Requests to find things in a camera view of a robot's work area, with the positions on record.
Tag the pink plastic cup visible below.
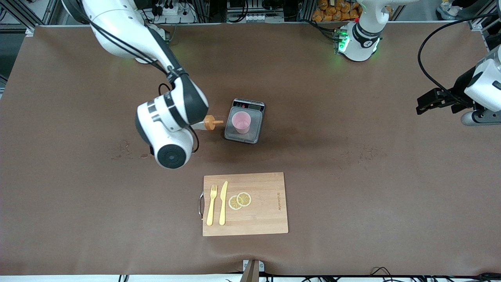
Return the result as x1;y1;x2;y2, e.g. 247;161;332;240
232;111;252;135

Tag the sauce bottle with orange cap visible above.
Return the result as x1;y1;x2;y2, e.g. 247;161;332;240
193;115;224;132

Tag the white sneaker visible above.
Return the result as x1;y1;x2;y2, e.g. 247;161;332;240
436;0;458;20

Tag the orange snack bag pile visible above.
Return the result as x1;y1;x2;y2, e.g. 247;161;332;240
312;0;362;22

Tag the brown table mat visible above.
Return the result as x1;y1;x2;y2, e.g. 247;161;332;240
0;22;501;277

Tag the white power strip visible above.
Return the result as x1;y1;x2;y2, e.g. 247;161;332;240
227;12;285;23
153;0;196;24

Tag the silver digital kitchen scale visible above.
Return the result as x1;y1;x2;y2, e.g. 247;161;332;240
224;98;266;145

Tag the yellow plastic knife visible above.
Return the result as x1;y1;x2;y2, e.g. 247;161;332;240
219;181;228;226

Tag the yellow plastic fork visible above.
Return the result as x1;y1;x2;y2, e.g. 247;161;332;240
206;184;218;226

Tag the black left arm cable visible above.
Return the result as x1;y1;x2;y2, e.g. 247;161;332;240
417;13;501;103

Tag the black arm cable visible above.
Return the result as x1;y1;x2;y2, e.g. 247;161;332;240
158;81;201;154
417;13;501;103

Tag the aluminium frame profile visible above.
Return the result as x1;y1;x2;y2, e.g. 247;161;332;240
297;0;315;21
195;0;214;22

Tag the long black floor cable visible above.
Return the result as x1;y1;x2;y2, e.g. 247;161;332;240
258;267;501;282

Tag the bamboo cutting board with handle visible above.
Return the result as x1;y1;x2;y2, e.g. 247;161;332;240
198;172;289;237

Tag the metal table clamp bracket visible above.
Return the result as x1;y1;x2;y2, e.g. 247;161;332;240
242;259;265;282

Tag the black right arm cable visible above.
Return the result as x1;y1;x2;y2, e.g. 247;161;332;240
158;81;201;154

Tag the brown camera stand post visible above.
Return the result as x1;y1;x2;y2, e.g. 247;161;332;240
240;260;260;282

